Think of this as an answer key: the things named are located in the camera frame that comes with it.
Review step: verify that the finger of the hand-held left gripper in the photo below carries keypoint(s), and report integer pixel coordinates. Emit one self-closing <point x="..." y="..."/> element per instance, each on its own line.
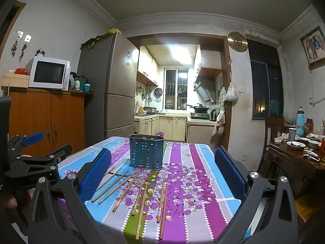
<point x="48" y="161"/>
<point x="33" y="139"/>

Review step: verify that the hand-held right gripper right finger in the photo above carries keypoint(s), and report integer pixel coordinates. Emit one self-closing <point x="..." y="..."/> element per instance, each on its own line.
<point x="229" y="172"/>

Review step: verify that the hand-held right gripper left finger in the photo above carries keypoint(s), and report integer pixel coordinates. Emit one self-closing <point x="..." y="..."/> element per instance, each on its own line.
<point x="95" y="175"/>

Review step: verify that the wooden chopstick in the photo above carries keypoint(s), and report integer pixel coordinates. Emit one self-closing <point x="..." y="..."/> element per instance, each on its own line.
<point x="125" y="193"/>
<point x="161" y="199"/>
<point x="111" y="177"/>
<point x="142" y="214"/>
<point x="118" y="188"/>
<point x="110" y="170"/>
<point x="163" y="219"/>
<point x="138" y="194"/>
<point x="109" y="187"/>

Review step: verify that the blue perforated utensil holder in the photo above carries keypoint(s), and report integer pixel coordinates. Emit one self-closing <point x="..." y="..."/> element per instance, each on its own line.
<point x="146" y="152"/>

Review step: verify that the person's left hand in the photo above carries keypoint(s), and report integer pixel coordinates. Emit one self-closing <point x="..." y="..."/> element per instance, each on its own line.
<point x="9" y="200"/>

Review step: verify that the orange wooden cabinet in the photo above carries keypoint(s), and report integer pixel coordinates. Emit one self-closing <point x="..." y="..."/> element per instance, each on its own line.
<point x="45" y="122"/>

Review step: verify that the floral striped tablecloth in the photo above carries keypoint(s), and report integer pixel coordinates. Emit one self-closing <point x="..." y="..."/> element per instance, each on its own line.
<point x="193" y="183"/>

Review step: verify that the hanging cloths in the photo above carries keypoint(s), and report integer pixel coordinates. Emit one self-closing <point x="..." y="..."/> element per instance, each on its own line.
<point x="219" y="123"/>

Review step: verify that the beige box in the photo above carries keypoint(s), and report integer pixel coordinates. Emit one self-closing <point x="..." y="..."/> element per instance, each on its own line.
<point x="14" y="80"/>

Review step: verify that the wooden chair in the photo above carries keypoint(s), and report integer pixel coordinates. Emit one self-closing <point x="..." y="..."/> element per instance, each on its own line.
<point x="273" y="132"/>

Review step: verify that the electric kettle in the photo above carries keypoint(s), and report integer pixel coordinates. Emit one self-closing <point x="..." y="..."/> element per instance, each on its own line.
<point x="212" y="115"/>

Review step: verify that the red round object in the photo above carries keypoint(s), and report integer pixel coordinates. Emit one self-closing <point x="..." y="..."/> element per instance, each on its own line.
<point x="21" y="71"/>

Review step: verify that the gas stove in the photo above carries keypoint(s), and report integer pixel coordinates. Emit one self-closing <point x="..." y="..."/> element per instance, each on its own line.
<point x="200" y="115"/>

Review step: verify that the white microwave oven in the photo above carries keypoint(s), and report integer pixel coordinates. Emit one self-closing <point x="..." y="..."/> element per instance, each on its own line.
<point x="48" y="73"/>

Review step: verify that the dark wooden dining table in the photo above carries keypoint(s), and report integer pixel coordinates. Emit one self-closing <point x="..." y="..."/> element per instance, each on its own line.
<point x="297" y="160"/>

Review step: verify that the white bottle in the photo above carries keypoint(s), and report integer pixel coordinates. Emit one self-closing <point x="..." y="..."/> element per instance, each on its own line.
<point x="77" y="84"/>

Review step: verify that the white bowl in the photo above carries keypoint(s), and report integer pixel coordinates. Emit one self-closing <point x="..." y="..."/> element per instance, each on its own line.
<point x="295" y="145"/>
<point x="313" y="144"/>

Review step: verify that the black wok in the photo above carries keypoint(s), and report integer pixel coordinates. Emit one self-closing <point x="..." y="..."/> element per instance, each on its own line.
<point x="199" y="106"/>

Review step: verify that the white cup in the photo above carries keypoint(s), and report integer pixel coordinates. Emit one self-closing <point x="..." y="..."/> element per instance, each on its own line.
<point x="292" y="133"/>

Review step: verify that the small blue cup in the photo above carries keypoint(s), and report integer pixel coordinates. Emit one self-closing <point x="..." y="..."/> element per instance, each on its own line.
<point x="87" y="88"/>

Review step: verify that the green container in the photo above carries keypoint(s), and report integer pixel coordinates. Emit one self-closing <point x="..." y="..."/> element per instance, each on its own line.
<point x="82" y="83"/>

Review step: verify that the beige lower kitchen cabinets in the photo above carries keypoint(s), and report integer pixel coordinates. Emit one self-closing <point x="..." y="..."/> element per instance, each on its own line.
<point x="167" y="128"/>

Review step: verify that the hanging plastic bag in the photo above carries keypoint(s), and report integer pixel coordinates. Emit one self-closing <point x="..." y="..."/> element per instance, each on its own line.
<point x="231" y="92"/>

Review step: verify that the wooden stool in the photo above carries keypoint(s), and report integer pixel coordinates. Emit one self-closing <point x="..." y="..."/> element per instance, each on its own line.
<point x="308" y="204"/>

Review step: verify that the blue water bottle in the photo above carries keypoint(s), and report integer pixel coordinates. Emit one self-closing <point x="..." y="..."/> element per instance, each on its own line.
<point x="300" y="122"/>

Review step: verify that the range hood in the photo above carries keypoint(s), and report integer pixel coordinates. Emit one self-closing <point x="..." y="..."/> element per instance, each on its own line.
<point x="205" y="89"/>

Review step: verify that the alarm clock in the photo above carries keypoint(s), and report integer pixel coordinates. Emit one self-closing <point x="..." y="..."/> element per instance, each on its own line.
<point x="39" y="52"/>

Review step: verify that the hanging dreamcatcher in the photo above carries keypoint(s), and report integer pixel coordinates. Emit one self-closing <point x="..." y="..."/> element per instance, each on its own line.
<point x="25" y="47"/>
<point x="17" y="43"/>

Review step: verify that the dark barred window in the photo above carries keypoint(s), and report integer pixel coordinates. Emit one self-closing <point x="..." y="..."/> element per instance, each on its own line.
<point x="266" y="91"/>

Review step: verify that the silver refrigerator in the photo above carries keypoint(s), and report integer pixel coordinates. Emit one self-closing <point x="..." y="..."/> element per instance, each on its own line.
<point x="111" y="86"/>

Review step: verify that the red jar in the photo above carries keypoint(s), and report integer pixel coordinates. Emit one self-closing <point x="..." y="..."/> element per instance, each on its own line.
<point x="309" y="127"/>

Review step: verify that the kitchen window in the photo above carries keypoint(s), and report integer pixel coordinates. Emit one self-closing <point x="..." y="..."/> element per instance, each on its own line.
<point x="176" y="86"/>

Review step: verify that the wooden cabinet above hood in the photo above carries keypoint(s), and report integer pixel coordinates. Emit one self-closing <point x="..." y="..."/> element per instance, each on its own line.
<point x="210" y="61"/>

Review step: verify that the green cloth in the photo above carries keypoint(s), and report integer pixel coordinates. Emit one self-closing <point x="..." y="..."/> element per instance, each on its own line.
<point x="92" y="42"/>

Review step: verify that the wooden upper kitchen cabinets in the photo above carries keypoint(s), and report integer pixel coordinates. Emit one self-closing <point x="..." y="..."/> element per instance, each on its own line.
<point x="147" y="68"/>

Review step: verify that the yellow bag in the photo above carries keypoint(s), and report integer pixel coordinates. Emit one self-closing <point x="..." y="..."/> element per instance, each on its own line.
<point x="113" y="31"/>

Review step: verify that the gold wall clock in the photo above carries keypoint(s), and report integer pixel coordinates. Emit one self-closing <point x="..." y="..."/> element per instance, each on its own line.
<point x="237" y="42"/>

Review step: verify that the framed wall picture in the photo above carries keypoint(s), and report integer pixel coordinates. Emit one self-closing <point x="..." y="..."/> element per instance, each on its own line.
<point x="313" y="48"/>

